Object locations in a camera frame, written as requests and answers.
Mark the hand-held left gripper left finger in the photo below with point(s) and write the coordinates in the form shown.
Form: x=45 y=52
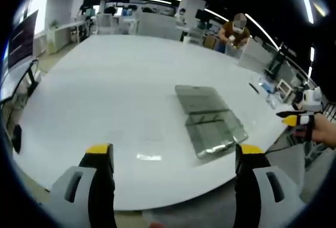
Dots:
x=78 y=186

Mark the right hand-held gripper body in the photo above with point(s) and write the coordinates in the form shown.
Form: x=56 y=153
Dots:
x=312 y=99

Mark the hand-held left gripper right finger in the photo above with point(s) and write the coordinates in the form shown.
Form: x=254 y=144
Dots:
x=265 y=186

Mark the clear plastic zip bag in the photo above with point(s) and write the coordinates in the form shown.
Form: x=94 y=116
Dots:
x=218 y=136

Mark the clear divider panel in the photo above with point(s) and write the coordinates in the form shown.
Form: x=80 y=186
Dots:
x=199 y=98

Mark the person's right hand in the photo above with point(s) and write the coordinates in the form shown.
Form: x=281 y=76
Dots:
x=325 y=133

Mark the blue packet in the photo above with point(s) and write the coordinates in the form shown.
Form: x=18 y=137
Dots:
x=267 y=86

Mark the black pen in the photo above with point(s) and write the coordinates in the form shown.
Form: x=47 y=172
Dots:
x=253 y=87

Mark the black object at table edge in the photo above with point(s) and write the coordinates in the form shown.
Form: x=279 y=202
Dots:
x=17 y=137

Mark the white office desk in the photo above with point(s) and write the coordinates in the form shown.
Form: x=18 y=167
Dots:
x=67 y=32

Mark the white partition panel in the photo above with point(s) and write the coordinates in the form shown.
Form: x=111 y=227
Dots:
x=155 y=23

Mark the small white frame stand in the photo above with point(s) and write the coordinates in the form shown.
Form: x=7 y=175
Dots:
x=284 y=90

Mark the black frame machine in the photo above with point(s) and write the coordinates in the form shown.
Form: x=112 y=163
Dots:
x=275 y=61

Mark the black desk frame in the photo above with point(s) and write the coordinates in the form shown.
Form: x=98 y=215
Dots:
x=25 y=81

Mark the large dark wall screen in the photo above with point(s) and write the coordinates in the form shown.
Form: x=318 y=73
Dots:
x=22 y=40

